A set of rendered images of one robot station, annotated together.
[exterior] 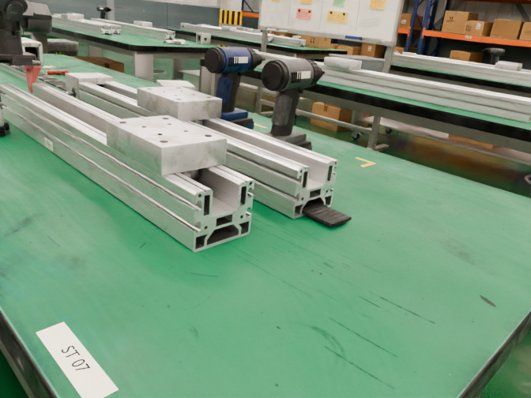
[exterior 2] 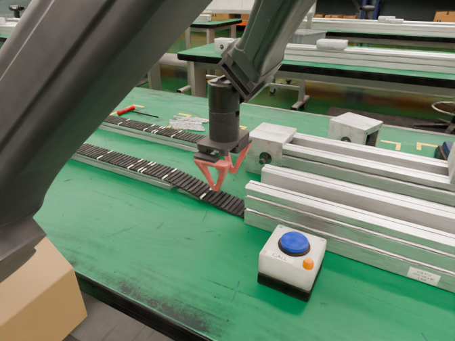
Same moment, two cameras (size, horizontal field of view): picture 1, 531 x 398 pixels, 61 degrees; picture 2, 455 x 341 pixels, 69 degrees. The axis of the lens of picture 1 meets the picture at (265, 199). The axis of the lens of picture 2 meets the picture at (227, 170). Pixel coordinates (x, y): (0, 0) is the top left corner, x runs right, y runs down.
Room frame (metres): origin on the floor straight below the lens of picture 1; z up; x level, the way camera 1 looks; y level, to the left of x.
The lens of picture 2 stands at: (0.59, 0.83, 1.17)
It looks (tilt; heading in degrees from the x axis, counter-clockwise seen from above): 29 degrees down; 344
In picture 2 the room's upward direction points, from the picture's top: straight up
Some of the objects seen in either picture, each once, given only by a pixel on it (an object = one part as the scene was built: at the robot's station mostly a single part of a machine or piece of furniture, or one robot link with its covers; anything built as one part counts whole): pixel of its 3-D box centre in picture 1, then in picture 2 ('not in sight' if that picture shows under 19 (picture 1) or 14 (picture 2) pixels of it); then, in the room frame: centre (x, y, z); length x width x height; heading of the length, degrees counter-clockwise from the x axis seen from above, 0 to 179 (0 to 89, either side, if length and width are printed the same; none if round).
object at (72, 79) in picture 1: (86, 92); (269, 151); (1.26, 0.53, 0.83); 0.12 x 0.09 x 0.10; 136
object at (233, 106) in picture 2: (9, 19); (225, 95); (1.16, 0.67, 1.01); 0.07 x 0.06 x 0.07; 136
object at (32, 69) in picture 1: (23, 74); (229, 155); (1.17, 0.66, 0.87); 0.07 x 0.07 x 0.09; 48
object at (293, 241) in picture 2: not in sight; (294, 243); (0.93, 0.63, 0.84); 0.04 x 0.04 x 0.02
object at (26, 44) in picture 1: (24, 52); not in sight; (2.01, 1.11, 0.83); 0.11 x 0.10 x 0.10; 140
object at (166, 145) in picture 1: (164, 150); not in sight; (0.65, 0.16, 0.87); 0.16 x 0.11 x 0.07; 46
